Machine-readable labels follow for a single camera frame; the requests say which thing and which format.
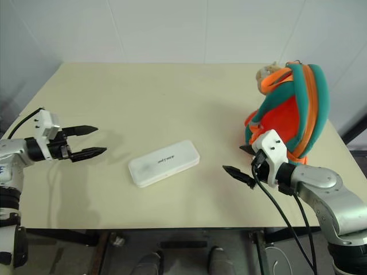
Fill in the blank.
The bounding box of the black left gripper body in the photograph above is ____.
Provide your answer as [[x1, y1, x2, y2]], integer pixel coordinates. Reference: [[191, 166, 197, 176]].
[[47, 128, 73, 162]]

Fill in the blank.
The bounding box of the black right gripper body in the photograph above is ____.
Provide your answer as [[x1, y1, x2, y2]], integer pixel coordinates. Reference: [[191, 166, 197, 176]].
[[251, 150, 272, 186]]

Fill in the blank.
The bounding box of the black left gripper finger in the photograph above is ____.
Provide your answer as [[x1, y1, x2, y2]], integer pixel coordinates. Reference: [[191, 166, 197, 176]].
[[69, 147, 108, 164], [64, 124, 99, 138]]

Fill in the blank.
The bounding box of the teal orange plush backpack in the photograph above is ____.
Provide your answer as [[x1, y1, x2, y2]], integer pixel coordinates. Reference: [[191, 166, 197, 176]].
[[244, 60, 329, 167]]

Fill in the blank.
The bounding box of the white rectangular box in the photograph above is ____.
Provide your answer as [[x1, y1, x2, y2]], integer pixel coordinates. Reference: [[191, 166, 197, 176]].
[[128, 139, 201, 189]]

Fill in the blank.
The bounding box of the metal table leg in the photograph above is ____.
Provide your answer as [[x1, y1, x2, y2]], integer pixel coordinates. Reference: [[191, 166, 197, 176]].
[[248, 229, 272, 275]]

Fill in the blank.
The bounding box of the dark rounded robot foot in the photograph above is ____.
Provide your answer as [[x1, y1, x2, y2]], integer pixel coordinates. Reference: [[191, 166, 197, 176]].
[[136, 250, 163, 275], [206, 246, 231, 275]]

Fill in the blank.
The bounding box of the short black floor bar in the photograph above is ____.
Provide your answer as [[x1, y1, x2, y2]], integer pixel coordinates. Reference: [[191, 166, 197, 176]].
[[159, 241, 208, 250]]

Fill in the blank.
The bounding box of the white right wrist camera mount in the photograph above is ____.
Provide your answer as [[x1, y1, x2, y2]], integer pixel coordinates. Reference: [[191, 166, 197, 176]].
[[253, 129, 289, 187]]

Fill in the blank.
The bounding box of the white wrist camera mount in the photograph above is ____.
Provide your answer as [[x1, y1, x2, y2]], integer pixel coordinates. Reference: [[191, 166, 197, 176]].
[[253, 129, 289, 187], [33, 109, 61, 160]]

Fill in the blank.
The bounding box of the long black right arm cable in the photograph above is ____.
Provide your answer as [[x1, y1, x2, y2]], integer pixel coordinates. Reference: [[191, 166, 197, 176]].
[[251, 163, 318, 275]]

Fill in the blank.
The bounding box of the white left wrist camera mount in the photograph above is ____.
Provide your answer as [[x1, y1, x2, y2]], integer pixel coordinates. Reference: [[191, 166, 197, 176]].
[[33, 109, 61, 160]]

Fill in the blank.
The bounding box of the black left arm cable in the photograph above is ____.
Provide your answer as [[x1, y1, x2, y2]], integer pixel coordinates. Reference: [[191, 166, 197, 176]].
[[10, 107, 45, 136]]

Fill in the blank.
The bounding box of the short black right arm cable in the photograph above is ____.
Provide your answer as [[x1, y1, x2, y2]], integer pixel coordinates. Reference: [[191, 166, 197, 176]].
[[278, 184, 315, 269]]

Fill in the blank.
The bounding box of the white floor cable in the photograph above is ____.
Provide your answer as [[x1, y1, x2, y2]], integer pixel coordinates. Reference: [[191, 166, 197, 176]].
[[265, 247, 291, 275]]

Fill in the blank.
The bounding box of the black table frame crossbar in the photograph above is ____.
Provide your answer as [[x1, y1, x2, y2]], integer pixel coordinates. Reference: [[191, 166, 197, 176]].
[[25, 228, 100, 248]]

